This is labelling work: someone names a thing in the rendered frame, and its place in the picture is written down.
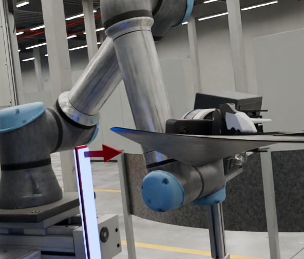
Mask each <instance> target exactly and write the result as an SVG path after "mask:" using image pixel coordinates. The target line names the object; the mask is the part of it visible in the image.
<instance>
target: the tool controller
mask: <svg viewBox="0 0 304 259"><path fill-rule="evenodd" d="M225 103H234V104H235V110H261V106H262V96H260V95H254V94H247V93H243V92H237V91H230V90H222V91H206V92H197V93H196V95H195V103H194V110H195V109H215V108H219V105H220V104H225ZM256 115H257V116H260V112H256ZM253 155H254V152H244V153H239V154H236V155H235V159H234V160H224V159H223V168H224V175H227V174H229V173H231V172H232V171H234V170H236V169H237V168H239V167H241V166H242V165H244V164H246V163H247V162H249V161H250V160H252V158H253Z"/></svg>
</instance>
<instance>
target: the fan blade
mask: <svg viewBox="0 0 304 259"><path fill-rule="evenodd" d="M110 130H111V131H113V132H115V133H117V134H119V135H121V136H123V137H125V138H127V139H129V140H132V141H134V142H136V143H138V144H140V145H143V146H145V147H147V148H149V149H151V150H154V151H156V152H158V153H161V154H163V155H165V156H168V157H170V158H173V159H175V160H177V161H180V162H183V163H185V164H188V165H191V166H195V167H203V166H205V165H207V164H210V163H212V162H215V161H218V160H220V159H223V158H226V157H229V156H232V155H236V154H239V153H242V152H246V151H249V150H253V149H256V148H259V147H263V146H267V145H271V144H276V143H304V131H298V132H266V133H261V132H256V133H244V134H232V135H213V136H208V135H182V134H166V133H157V132H148V131H141V130H136V129H129V128H122V127H116V126H115V127H112V128H110Z"/></svg>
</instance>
